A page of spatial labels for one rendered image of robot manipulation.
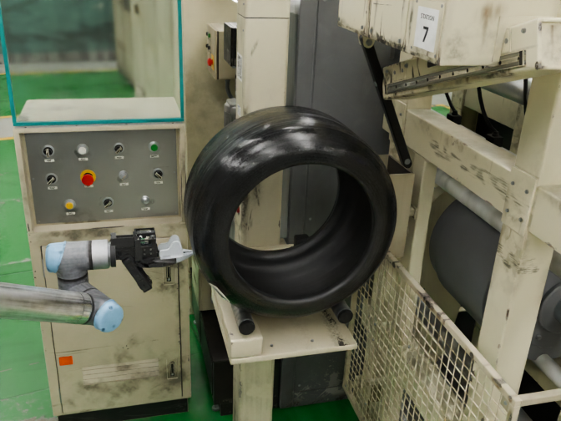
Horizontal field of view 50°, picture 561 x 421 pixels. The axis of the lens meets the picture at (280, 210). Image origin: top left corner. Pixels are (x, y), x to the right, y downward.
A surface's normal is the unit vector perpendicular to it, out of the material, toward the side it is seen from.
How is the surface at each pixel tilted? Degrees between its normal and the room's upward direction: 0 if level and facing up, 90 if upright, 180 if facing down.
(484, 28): 90
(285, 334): 0
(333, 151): 80
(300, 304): 101
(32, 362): 0
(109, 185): 90
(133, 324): 91
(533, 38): 90
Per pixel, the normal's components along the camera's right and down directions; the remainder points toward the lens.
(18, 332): 0.04, -0.91
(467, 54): 0.25, 0.40
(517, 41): -0.97, 0.07
